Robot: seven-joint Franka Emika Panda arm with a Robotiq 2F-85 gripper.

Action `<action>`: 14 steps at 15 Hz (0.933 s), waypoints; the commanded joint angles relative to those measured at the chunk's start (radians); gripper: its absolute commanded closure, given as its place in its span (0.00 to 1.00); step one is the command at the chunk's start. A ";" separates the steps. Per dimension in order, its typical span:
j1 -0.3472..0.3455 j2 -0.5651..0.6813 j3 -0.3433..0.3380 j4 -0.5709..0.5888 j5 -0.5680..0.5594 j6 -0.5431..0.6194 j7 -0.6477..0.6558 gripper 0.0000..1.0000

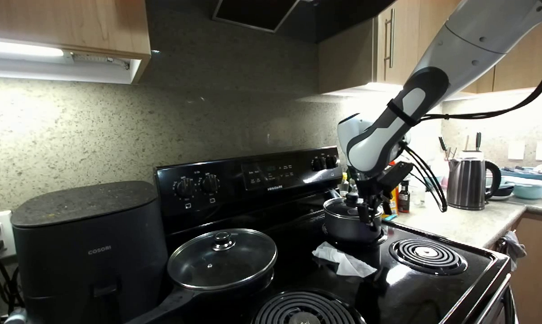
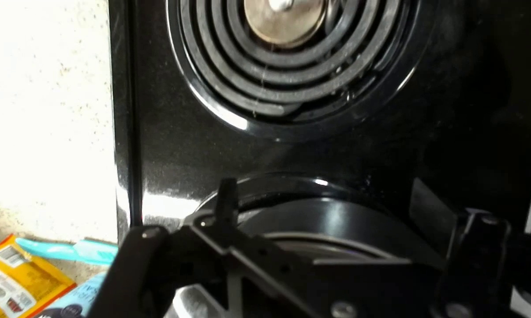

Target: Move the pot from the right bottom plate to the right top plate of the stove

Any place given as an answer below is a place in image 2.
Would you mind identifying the black cooking pot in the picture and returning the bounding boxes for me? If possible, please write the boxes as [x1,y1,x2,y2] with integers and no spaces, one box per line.
[228,194,450,279]

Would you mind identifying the blue printed packet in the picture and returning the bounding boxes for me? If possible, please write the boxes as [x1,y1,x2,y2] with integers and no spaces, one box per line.
[39,268,112,318]

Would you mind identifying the glass pot lid black knob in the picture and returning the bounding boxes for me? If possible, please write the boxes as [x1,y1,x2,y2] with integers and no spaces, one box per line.
[263,229,415,266]

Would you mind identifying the yellow seasoning packet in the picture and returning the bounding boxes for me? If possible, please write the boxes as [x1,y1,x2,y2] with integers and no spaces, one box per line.
[0,233,80,318]

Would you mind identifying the black electric stove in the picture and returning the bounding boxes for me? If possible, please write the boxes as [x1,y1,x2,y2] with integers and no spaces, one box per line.
[108,0,531,318]

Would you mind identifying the teal packet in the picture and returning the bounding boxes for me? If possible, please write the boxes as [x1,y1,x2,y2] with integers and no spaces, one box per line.
[16,233,121,268]

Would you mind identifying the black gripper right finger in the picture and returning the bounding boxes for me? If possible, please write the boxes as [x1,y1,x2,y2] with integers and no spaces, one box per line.
[408,176,461,261]

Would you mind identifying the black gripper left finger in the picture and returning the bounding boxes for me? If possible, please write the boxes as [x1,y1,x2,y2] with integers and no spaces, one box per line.
[216,175,240,229]

